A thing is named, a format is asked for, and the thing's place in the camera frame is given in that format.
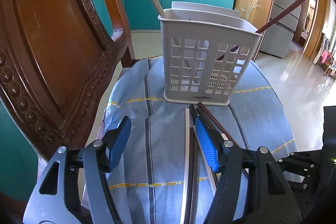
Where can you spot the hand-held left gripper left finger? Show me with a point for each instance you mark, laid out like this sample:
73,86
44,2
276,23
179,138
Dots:
119,145

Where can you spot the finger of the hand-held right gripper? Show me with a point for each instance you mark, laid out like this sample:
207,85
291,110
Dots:
302,163

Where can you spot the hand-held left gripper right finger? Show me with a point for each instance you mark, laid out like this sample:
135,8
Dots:
207,145

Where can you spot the dark brown chopstick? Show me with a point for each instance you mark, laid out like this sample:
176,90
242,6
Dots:
210,116
283,12
191,187

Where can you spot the white plastic utensil basket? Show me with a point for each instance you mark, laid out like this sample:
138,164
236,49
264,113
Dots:
199,29

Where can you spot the blue striped cloth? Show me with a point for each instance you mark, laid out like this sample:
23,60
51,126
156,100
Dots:
162,134

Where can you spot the pink item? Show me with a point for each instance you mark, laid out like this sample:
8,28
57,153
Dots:
326,57

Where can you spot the carved wooden chair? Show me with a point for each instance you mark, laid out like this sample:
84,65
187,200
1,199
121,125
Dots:
47,43

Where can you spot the silver refrigerator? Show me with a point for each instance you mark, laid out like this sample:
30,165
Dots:
286,3

